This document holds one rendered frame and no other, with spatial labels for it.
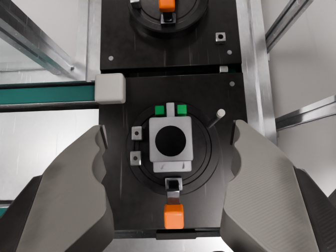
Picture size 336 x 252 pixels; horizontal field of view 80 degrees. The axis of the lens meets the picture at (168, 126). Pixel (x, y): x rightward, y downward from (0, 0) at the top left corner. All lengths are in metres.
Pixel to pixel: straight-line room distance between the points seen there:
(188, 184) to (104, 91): 0.19
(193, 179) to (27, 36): 0.29
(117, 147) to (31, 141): 0.19
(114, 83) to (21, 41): 0.12
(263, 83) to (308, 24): 0.26
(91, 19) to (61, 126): 0.21
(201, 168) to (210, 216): 0.07
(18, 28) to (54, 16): 0.31
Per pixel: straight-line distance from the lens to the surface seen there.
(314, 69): 0.56
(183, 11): 0.38
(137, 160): 0.29
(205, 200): 0.33
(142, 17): 0.38
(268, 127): 0.36
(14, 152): 0.48
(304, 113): 0.36
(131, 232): 0.38
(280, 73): 0.52
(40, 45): 0.35
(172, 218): 0.22
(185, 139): 0.20
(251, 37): 0.42
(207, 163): 0.30
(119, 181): 0.33
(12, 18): 0.31
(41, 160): 0.45
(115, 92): 0.33
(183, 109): 0.26
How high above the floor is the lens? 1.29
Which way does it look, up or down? 81 degrees down
